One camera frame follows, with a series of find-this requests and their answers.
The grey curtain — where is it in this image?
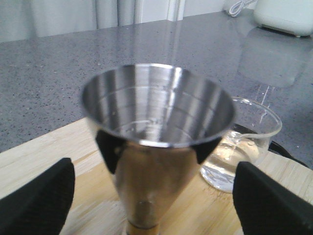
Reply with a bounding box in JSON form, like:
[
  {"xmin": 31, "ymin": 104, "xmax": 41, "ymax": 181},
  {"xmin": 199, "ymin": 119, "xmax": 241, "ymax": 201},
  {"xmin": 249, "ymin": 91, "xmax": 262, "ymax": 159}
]
[{"xmin": 0, "ymin": 0, "xmax": 225, "ymax": 44}]

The white appliance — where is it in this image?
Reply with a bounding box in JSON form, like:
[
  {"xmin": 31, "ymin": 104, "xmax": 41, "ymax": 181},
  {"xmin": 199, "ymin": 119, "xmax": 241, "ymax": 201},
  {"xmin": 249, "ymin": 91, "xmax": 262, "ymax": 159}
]
[{"xmin": 253, "ymin": 0, "xmax": 313, "ymax": 37}]

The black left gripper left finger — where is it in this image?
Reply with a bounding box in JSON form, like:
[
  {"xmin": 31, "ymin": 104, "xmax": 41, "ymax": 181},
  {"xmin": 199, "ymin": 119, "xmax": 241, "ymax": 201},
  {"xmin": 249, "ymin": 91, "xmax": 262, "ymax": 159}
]
[{"xmin": 0, "ymin": 158, "xmax": 75, "ymax": 235}]

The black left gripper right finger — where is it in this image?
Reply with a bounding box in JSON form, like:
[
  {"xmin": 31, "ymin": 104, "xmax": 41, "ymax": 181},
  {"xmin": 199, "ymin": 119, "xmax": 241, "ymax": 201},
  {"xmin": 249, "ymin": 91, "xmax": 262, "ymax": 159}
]
[{"xmin": 232, "ymin": 162, "xmax": 313, "ymax": 235}]

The steel double jigger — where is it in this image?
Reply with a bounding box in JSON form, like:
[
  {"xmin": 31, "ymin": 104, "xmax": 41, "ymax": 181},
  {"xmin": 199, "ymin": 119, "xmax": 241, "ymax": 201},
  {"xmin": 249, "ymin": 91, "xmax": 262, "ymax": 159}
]
[{"xmin": 81, "ymin": 63, "xmax": 235, "ymax": 235}]

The wooden cutting board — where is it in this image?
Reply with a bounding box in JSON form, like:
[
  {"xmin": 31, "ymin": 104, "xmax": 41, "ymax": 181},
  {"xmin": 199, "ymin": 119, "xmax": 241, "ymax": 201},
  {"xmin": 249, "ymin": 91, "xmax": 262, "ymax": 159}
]
[{"xmin": 0, "ymin": 117, "xmax": 313, "ymax": 235}]

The white cable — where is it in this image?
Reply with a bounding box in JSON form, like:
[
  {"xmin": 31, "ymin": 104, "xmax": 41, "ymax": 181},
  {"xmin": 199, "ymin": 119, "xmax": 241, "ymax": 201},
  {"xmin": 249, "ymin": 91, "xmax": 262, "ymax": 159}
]
[{"xmin": 228, "ymin": 0, "xmax": 257, "ymax": 18}]

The glass measuring beaker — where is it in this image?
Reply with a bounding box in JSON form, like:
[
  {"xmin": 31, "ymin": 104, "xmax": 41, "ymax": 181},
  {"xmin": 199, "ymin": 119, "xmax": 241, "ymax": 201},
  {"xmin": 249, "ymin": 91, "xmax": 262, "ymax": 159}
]
[{"xmin": 200, "ymin": 97, "xmax": 282, "ymax": 193}]

